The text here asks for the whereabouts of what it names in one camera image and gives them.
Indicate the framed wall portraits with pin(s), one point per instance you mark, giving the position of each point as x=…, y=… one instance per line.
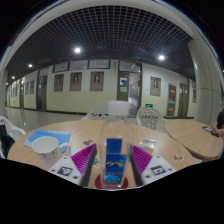
x=96, y=81

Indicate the small printed card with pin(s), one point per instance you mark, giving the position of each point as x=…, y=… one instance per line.
x=178, y=157
x=147, y=143
x=96, y=162
x=88, y=142

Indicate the white ceramic mug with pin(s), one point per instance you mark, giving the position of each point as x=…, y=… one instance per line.
x=46, y=150

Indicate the black bag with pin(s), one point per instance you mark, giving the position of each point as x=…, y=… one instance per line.
x=4, y=141

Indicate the person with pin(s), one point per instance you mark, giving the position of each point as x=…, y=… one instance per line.
x=220, y=123

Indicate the white lattice plastic chair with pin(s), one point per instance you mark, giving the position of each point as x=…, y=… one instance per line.
x=11, y=130
x=95, y=115
x=150, y=116

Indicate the round wooden side table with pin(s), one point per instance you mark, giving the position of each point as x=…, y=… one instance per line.
x=191, y=136

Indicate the light blue paper folder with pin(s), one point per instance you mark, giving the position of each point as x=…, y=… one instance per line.
x=50, y=134

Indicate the clear plastic water bottle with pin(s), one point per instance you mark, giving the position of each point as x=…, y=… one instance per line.
x=115, y=163

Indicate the dark double door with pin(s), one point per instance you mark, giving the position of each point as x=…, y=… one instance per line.
x=42, y=93

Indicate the dark tablet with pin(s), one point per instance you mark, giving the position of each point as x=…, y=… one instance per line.
x=207, y=128

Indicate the dark framed wall panels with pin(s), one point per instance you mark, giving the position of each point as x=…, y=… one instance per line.
x=99, y=64

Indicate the black phone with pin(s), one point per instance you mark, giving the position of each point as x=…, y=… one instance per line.
x=214, y=133

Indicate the door with red posters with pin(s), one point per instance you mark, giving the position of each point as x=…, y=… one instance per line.
x=171, y=100

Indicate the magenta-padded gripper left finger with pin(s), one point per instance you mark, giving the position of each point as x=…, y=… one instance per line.
x=65, y=168

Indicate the olive open door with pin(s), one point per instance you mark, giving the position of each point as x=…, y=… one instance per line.
x=123, y=95

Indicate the round ceiling lights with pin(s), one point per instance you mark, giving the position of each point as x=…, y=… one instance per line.
x=77, y=50

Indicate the green exit sign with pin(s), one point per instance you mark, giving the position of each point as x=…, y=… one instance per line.
x=149, y=105

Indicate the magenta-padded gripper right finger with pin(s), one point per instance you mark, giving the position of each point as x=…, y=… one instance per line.
x=156, y=168

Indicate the dark brown door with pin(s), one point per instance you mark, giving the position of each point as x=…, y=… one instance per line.
x=183, y=100

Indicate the flat round red coaster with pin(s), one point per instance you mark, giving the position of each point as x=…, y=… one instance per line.
x=126, y=182

